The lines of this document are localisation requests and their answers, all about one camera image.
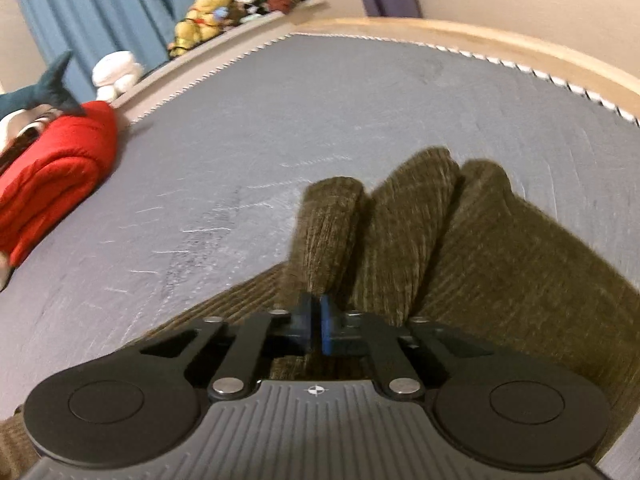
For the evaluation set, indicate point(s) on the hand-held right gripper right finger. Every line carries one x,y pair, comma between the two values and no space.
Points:
329,327

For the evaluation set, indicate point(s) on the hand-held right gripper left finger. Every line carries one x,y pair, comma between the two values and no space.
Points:
303,327

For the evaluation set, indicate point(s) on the pale window ledge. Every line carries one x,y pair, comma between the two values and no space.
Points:
170,69

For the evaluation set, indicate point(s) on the folded red quilt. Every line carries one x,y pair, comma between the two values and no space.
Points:
55,170

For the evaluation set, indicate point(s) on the small yellow plush toy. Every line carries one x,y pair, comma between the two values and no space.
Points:
182,40

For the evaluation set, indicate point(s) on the white plush toy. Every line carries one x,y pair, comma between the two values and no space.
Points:
117,72

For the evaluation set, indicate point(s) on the yellow bear plush toy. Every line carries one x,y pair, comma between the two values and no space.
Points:
212,7

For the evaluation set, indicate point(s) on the dark patterned folded blanket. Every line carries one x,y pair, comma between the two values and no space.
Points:
35,130

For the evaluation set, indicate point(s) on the dark shark plush toy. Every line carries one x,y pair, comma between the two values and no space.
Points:
47,87

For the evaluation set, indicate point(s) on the blue curtain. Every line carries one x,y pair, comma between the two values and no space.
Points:
115,5

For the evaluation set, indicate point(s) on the wooden bed frame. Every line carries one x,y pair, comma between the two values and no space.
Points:
450,30

